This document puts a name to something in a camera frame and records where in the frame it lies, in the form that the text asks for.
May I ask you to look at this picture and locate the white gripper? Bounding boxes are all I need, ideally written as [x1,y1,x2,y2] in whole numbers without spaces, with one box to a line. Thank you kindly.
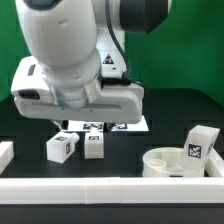
[11,56,144,123]

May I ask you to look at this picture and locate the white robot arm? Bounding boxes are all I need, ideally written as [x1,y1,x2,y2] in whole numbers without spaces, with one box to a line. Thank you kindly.
[11,0,172,123]

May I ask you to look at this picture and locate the white fiducial marker sheet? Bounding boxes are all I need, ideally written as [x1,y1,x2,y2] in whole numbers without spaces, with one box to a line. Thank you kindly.
[63,116,149,132]

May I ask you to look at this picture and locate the white U-shaped fence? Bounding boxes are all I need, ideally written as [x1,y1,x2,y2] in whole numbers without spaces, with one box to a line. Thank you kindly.
[0,150,224,204]

